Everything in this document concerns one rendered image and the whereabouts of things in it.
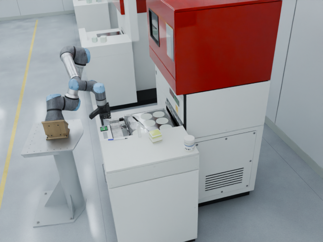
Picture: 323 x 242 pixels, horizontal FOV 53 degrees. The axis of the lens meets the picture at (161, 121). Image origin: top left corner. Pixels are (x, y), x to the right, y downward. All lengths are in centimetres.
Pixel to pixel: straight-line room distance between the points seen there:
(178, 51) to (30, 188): 221
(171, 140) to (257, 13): 103
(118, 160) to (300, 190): 196
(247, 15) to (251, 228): 176
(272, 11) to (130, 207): 164
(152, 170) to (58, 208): 139
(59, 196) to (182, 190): 134
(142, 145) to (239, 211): 128
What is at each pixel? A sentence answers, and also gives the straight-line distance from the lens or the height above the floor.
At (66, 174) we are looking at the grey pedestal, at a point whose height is 46.
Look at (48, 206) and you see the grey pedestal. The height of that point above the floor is 2.
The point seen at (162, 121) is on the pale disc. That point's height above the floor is 90.
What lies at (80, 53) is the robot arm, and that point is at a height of 143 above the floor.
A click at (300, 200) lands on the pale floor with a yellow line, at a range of 336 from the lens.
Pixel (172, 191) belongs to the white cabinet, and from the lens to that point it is 231.
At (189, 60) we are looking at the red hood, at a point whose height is 148.
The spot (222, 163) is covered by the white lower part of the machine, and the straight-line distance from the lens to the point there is 280.
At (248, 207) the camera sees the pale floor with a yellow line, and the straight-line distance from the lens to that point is 317.
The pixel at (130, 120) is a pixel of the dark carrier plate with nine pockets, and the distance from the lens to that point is 264.
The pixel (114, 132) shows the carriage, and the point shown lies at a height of 88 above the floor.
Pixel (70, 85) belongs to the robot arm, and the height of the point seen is 134.
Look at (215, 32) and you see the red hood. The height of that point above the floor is 164.
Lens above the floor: 230
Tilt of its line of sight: 33 degrees down
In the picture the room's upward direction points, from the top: 3 degrees counter-clockwise
